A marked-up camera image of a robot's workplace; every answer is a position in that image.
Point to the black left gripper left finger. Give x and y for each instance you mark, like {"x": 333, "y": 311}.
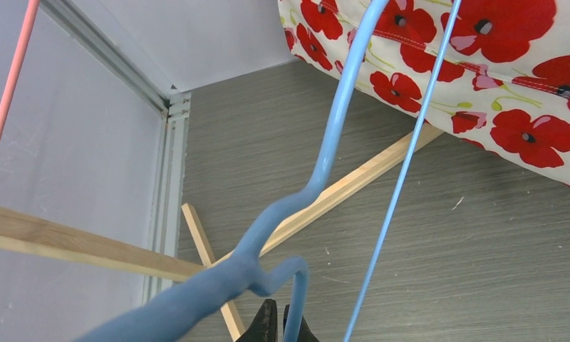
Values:
{"x": 264, "y": 326}

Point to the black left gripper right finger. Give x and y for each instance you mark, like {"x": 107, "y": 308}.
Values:
{"x": 305, "y": 334}

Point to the blue wire hanger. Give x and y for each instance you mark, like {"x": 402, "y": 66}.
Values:
{"x": 322, "y": 156}

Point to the pink wire hanger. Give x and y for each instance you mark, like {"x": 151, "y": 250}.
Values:
{"x": 17, "y": 61}

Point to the poppy print white skirt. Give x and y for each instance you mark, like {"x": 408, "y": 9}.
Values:
{"x": 504, "y": 83}

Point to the wooden clothes rack frame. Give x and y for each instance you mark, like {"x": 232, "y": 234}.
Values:
{"x": 32, "y": 235}

